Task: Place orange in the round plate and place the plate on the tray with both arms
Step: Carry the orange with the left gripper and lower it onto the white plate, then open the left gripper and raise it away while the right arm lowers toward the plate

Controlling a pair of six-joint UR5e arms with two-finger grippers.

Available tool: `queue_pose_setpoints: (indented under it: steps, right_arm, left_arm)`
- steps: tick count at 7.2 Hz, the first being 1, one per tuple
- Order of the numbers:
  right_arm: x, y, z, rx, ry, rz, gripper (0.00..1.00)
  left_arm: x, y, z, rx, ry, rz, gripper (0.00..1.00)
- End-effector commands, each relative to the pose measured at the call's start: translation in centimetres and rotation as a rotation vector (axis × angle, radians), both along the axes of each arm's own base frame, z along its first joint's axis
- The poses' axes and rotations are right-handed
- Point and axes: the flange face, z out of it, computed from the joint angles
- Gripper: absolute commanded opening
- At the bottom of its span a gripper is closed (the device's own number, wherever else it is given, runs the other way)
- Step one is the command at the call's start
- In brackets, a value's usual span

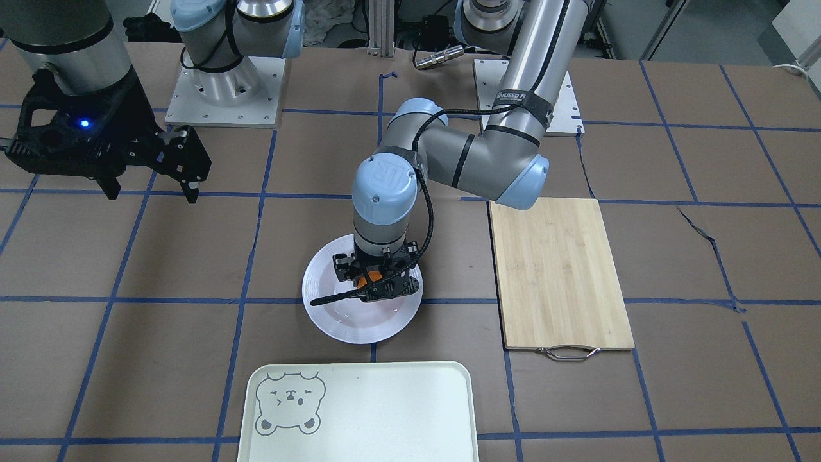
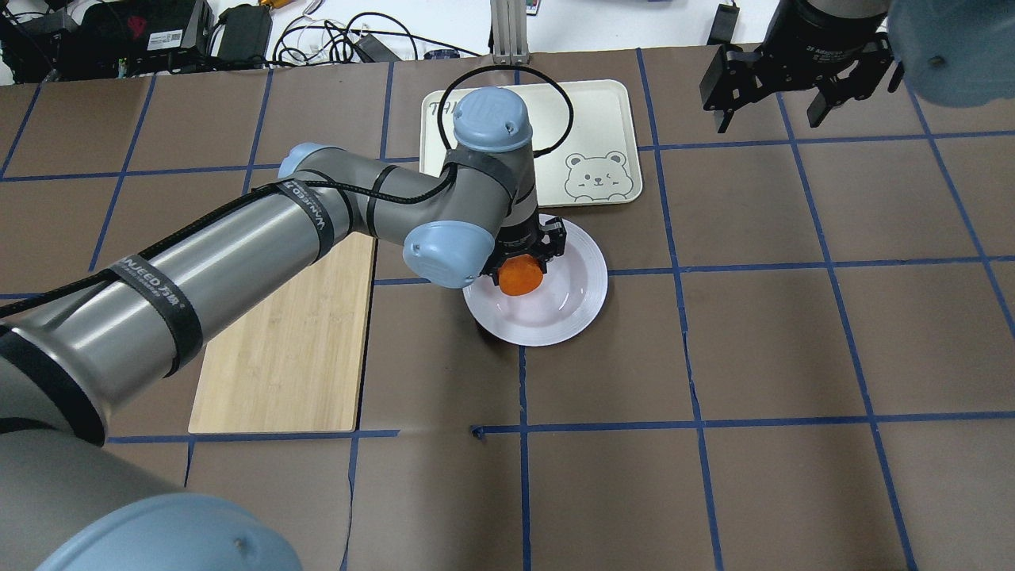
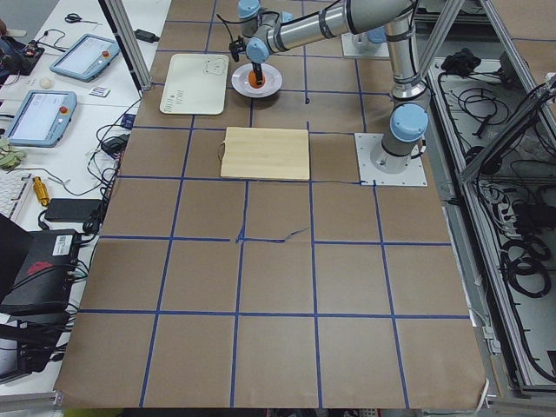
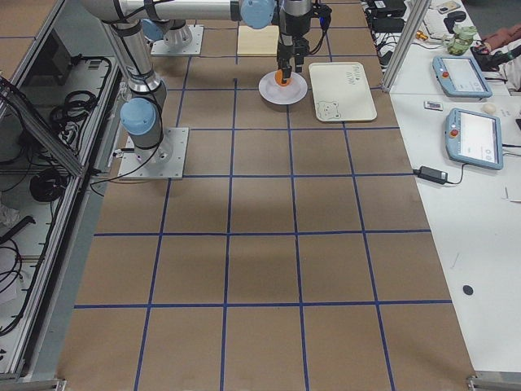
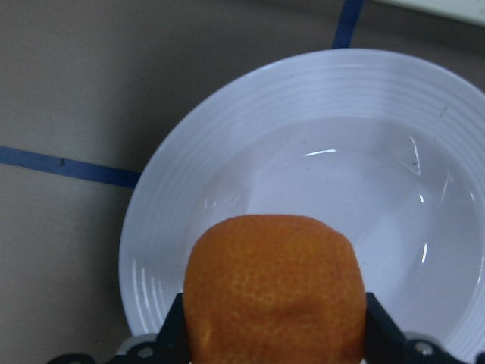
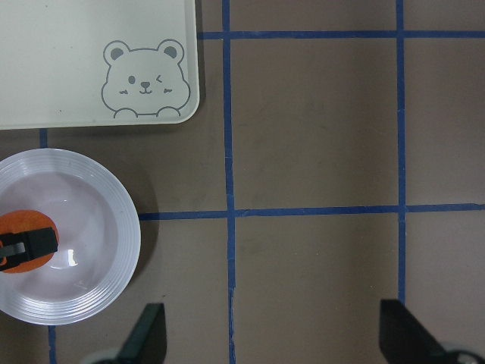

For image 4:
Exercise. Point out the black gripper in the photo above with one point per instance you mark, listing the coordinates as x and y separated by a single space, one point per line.
285 46

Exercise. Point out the orange mandarin fruit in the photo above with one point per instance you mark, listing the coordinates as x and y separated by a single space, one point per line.
281 80

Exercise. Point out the white round bowl plate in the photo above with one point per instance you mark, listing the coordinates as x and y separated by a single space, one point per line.
272 89

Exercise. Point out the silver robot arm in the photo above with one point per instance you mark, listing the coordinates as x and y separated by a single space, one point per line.
142 115
293 19

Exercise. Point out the white bear tray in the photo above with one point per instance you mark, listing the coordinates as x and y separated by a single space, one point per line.
341 92

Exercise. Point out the bamboo cutting board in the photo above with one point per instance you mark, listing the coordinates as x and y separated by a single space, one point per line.
257 42

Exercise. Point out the green glass jar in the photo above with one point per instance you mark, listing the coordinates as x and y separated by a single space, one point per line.
462 39

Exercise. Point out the blue teach pendant far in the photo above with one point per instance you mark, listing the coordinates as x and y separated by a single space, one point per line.
460 77

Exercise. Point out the blue teach pendant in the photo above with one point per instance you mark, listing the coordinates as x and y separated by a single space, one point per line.
460 77
474 138

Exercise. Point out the black power adapter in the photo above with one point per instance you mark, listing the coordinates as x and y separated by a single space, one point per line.
431 175

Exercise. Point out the blue teach pendant near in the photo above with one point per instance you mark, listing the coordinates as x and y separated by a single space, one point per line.
474 138

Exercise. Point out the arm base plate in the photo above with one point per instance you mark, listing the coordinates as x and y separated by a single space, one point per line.
185 41
167 162

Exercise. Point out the aluminium frame post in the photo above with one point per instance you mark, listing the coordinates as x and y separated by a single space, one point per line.
416 14

